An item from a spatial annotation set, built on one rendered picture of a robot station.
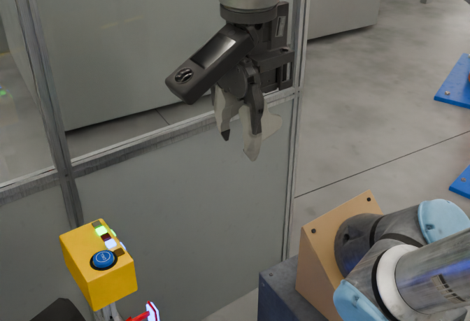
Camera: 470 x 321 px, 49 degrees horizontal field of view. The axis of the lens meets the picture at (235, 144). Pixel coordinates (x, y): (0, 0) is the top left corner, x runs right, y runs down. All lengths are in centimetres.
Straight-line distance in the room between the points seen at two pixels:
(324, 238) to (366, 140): 251
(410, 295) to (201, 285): 145
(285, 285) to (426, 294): 46
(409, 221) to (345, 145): 254
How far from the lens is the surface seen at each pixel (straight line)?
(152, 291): 196
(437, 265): 68
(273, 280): 112
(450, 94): 417
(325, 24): 490
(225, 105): 71
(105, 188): 158
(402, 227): 87
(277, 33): 68
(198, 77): 62
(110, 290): 110
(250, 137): 68
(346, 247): 98
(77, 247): 113
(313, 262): 101
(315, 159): 324
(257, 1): 62
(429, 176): 326
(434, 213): 86
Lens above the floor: 183
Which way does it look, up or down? 33 degrees down
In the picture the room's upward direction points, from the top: straight up
